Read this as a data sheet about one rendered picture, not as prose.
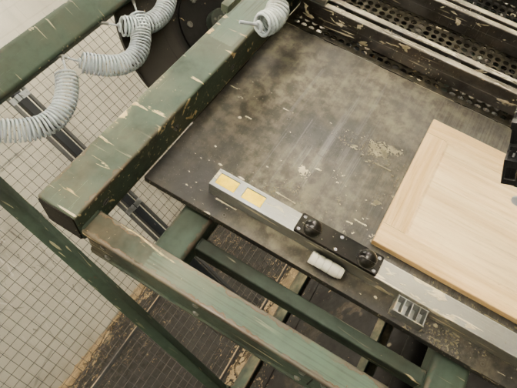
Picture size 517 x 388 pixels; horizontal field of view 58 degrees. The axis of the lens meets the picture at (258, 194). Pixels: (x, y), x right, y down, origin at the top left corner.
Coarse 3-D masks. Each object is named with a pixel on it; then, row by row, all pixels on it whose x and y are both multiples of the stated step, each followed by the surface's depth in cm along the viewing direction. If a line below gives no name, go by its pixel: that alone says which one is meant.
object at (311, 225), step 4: (308, 220) 90; (312, 220) 90; (316, 220) 90; (304, 224) 90; (308, 224) 90; (312, 224) 89; (316, 224) 89; (320, 224) 90; (304, 228) 90; (308, 228) 89; (312, 228) 89; (316, 228) 89; (320, 228) 90; (304, 232) 91; (308, 232) 90; (312, 232) 89; (316, 232) 89; (320, 232) 90; (312, 236) 90; (316, 236) 90
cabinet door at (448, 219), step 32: (448, 128) 125; (416, 160) 118; (448, 160) 120; (480, 160) 121; (416, 192) 113; (448, 192) 114; (480, 192) 115; (512, 192) 116; (384, 224) 107; (416, 224) 109; (448, 224) 109; (480, 224) 110; (512, 224) 111; (416, 256) 104; (448, 256) 105; (480, 256) 106; (512, 256) 107; (480, 288) 101; (512, 288) 103; (512, 320) 100
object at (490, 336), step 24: (216, 192) 107; (240, 192) 105; (264, 192) 106; (264, 216) 104; (288, 216) 103; (384, 264) 100; (384, 288) 99; (408, 288) 97; (432, 288) 98; (432, 312) 96; (456, 312) 96; (480, 336) 94; (504, 336) 94; (504, 360) 95
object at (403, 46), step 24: (312, 0) 139; (336, 0) 140; (336, 24) 140; (360, 24) 136; (384, 24) 137; (384, 48) 138; (408, 48) 134; (432, 48) 134; (432, 72) 136; (456, 72) 132; (480, 72) 130; (480, 96) 133; (504, 96) 129
